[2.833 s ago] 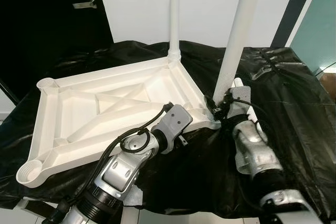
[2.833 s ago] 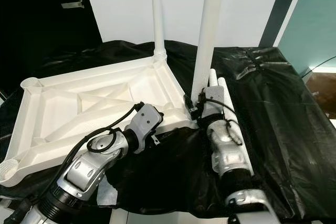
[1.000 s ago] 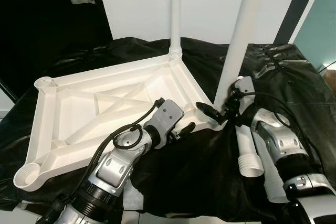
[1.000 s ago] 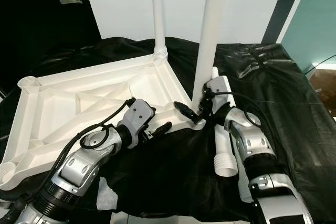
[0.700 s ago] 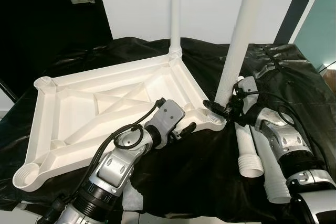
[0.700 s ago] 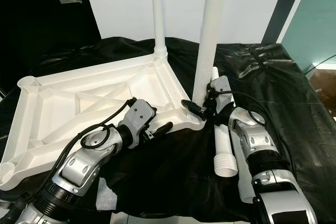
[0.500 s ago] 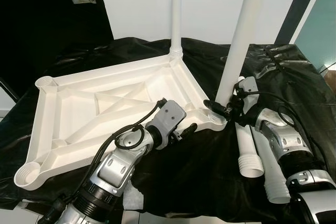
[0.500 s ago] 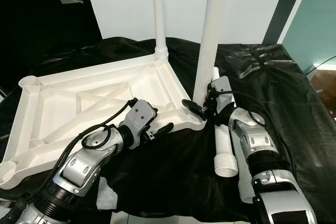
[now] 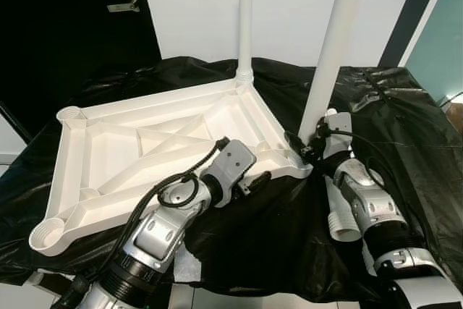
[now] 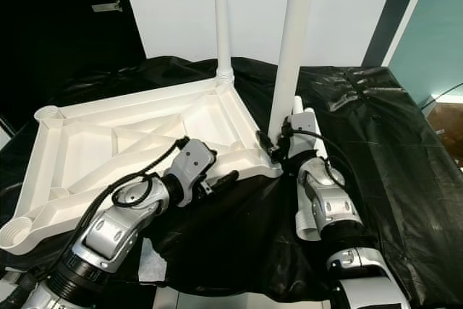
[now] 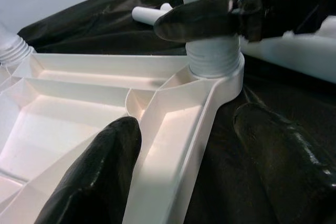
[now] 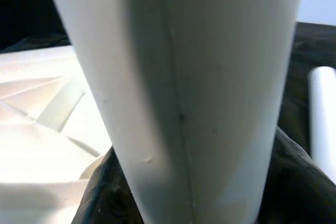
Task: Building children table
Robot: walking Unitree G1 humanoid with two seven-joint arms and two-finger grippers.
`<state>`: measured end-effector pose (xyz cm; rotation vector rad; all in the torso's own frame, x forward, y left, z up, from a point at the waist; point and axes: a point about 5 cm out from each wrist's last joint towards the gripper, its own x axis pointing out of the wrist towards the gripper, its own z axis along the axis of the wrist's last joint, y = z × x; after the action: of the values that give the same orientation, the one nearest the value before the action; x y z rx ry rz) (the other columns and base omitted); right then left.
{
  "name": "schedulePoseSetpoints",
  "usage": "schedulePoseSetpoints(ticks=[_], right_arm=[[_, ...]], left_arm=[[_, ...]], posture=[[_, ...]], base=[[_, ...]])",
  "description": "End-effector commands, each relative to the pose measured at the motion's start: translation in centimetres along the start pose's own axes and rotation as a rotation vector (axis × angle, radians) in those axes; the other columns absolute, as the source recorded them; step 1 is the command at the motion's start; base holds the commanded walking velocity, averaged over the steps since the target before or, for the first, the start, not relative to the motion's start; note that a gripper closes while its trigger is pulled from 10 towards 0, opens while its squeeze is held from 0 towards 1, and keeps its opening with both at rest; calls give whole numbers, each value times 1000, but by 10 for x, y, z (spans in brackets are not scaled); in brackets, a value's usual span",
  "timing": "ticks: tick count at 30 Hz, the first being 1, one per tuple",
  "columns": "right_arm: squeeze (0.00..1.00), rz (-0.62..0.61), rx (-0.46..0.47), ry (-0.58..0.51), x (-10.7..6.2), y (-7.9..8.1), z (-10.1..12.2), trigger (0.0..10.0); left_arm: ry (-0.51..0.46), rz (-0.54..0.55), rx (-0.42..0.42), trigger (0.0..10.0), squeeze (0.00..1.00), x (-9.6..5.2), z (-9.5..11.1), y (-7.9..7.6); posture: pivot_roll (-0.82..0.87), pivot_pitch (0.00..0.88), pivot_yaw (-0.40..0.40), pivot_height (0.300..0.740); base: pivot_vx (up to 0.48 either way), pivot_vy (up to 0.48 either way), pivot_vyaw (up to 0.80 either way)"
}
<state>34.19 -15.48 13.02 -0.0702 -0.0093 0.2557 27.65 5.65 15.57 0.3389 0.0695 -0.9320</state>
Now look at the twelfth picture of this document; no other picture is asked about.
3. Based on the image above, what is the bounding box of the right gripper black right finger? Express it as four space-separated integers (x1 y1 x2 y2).
256 126 336 224

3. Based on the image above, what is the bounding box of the white plastic table top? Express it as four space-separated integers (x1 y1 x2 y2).
0 45 113 224

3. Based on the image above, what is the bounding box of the white plastic table leg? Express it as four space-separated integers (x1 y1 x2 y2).
307 66 336 176
41 0 305 224

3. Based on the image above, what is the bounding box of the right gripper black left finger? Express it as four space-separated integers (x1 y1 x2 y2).
75 147 144 224

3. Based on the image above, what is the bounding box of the black plastic table cover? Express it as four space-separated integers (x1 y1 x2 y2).
0 20 336 162

